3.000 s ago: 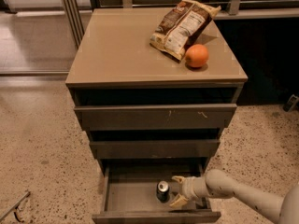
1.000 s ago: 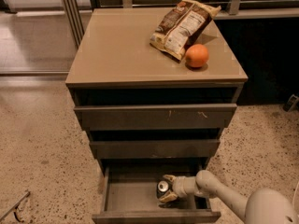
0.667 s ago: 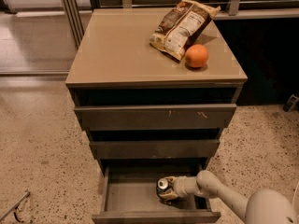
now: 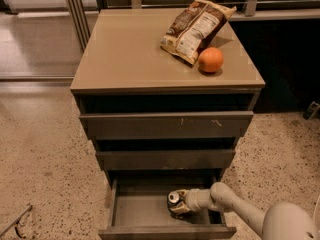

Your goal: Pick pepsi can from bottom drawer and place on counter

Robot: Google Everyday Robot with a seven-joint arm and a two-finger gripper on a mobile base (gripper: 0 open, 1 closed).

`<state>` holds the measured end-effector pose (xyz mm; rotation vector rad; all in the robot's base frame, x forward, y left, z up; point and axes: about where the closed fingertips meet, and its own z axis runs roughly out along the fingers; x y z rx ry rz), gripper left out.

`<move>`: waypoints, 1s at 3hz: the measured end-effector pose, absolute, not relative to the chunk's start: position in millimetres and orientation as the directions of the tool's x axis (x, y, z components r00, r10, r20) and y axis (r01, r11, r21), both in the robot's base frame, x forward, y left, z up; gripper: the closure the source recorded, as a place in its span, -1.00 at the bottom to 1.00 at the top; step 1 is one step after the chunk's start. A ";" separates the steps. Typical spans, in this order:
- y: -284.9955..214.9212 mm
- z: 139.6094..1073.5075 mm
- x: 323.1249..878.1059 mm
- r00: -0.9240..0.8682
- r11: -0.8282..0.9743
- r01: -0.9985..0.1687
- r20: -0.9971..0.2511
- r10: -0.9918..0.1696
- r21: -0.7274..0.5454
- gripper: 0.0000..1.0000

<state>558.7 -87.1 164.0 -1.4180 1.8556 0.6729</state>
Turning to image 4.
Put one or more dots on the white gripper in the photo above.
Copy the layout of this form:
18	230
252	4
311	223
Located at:
192	199

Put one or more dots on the blue pepsi can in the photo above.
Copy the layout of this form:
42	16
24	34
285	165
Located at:
174	202

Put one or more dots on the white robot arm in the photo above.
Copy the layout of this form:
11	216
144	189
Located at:
282	221

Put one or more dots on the grey open bottom drawer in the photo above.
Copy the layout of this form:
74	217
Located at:
139	211

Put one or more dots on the grey middle drawer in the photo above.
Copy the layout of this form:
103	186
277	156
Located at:
165	160

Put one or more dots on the grey top drawer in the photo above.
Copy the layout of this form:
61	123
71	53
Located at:
187	125

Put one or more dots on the grey drawer cabinet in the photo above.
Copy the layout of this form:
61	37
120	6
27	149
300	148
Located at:
124	70

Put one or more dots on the orange fruit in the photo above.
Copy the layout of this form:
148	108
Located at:
210	60

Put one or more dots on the small dark floor device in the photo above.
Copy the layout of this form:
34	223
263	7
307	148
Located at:
312	110

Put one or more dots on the metal bar on floor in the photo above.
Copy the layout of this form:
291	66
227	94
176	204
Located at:
15	222

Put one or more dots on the brown chip bag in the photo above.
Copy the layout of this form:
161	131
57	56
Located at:
194	28

